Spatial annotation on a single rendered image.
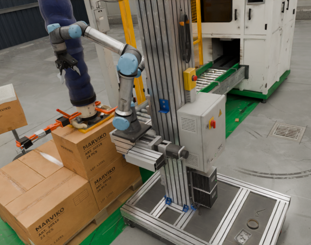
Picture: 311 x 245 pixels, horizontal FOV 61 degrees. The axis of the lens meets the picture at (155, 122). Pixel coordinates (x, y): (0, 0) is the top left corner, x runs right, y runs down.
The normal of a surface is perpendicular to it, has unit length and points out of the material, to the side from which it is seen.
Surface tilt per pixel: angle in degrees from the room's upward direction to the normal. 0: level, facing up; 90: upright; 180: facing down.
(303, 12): 90
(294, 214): 0
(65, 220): 90
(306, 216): 0
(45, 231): 90
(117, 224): 0
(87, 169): 90
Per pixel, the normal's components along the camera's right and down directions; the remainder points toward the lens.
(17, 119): 0.50, 0.36
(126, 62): -0.15, 0.40
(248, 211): -0.14, -0.86
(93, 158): 0.76, 0.22
